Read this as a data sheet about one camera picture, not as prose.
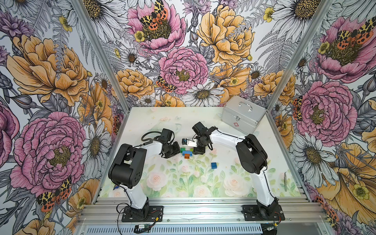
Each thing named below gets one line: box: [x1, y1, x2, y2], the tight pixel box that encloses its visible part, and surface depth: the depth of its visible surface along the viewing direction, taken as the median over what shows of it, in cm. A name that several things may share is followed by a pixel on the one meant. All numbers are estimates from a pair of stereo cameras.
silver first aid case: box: [220, 95, 267, 136], surface depth 103 cm
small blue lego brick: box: [211, 162, 217, 169], surface depth 91 cm
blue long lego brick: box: [182, 150, 193, 157], surface depth 96 cm
